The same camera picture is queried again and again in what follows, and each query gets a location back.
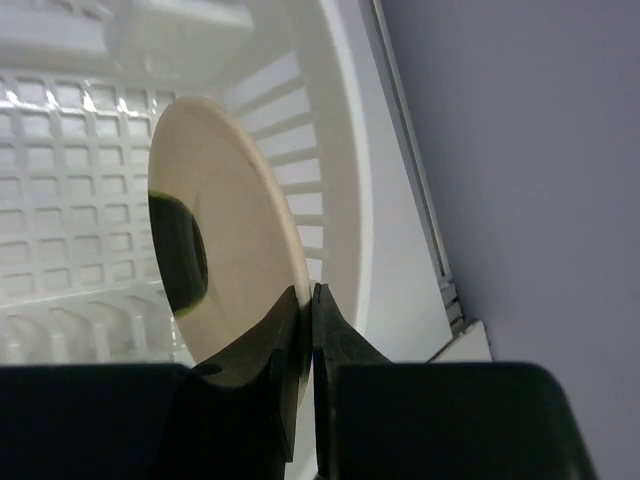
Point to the cream plate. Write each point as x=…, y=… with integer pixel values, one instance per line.
x=226, y=243

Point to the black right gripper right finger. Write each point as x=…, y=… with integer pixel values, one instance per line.
x=376, y=419

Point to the aluminium rail at right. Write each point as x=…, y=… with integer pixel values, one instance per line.
x=469, y=341

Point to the white plastic dish rack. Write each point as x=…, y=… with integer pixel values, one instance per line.
x=83, y=85

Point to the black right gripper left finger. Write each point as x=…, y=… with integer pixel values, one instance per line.
x=230, y=417

